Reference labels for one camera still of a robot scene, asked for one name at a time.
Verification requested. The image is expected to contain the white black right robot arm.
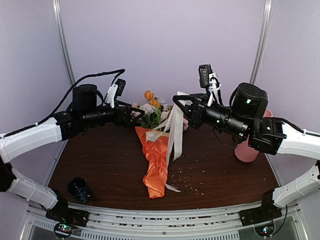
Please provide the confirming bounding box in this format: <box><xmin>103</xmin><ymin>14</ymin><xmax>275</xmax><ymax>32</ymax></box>
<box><xmin>173</xmin><ymin>82</ymin><xmax>320</xmax><ymax>221</ymax></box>

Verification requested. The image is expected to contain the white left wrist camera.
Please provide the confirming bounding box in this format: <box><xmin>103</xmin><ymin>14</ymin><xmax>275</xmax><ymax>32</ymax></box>
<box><xmin>104</xmin><ymin>78</ymin><xmax>126</xmax><ymax>109</ymax></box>

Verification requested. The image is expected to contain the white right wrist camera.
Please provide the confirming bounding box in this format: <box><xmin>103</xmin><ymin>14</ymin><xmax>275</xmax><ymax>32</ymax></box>
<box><xmin>198</xmin><ymin>64</ymin><xmax>223</xmax><ymax>107</ymax></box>

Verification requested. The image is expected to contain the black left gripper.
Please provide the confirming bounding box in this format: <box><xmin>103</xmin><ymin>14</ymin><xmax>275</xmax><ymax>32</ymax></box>
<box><xmin>82</xmin><ymin>99</ymin><xmax>145</xmax><ymax>128</ymax></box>

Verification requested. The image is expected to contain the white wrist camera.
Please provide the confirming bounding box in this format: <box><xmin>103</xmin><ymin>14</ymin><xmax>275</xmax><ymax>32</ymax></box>
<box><xmin>104</xmin><ymin>78</ymin><xmax>126</xmax><ymax>109</ymax></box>
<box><xmin>198</xmin><ymin>64</ymin><xmax>223</xmax><ymax>107</ymax></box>

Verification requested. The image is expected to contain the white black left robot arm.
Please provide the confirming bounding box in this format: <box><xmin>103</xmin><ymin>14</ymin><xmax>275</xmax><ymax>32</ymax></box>
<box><xmin>0</xmin><ymin>79</ymin><xmax>145</xmax><ymax>222</ymax></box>

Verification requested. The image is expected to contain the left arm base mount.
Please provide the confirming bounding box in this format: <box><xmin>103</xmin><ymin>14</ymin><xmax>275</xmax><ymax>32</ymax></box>
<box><xmin>43</xmin><ymin>198</ymin><xmax>89</xmax><ymax>240</ymax></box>

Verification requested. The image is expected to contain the left aluminium frame post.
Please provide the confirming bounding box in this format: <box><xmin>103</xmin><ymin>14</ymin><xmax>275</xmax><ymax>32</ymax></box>
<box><xmin>52</xmin><ymin>0</ymin><xmax>76</xmax><ymax>85</ymax></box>

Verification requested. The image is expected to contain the orange flower bouquet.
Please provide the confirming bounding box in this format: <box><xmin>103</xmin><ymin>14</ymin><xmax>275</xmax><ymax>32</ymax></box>
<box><xmin>131</xmin><ymin>90</ymin><xmax>189</xmax><ymax>199</ymax></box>

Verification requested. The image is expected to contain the dark blue cup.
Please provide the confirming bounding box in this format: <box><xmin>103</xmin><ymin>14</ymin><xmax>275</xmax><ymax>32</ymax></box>
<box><xmin>66</xmin><ymin>177</ymin><xmax>93</xmax><ymax>204</ymax></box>

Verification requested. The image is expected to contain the grey printed ribbon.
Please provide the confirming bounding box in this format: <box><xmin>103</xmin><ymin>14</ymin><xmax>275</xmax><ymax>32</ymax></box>
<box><xmin>145</xmin><ymin>103</ymin><xmax>184</xmax><ymax>193</ymax></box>

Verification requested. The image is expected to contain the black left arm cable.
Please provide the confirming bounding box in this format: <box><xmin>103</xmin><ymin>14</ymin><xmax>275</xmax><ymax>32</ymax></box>
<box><xmin>37</xmin><ymin>69</ymin><xmax>126</xmax><ymax>126</ymax></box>

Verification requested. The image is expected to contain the pink cylindrical vase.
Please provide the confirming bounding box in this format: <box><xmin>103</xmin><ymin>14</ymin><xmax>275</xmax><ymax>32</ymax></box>
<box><xmin>234</xmin><ymin>108</ymin><xmax>274</xmax><ymax>163</ymax></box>

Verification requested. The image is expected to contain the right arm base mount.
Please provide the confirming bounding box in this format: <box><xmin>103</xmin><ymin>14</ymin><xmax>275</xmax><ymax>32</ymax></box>
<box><xmin>239</xmin><ymin>206</ymin><xmax>282</xmax><ymax>238</ymax></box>

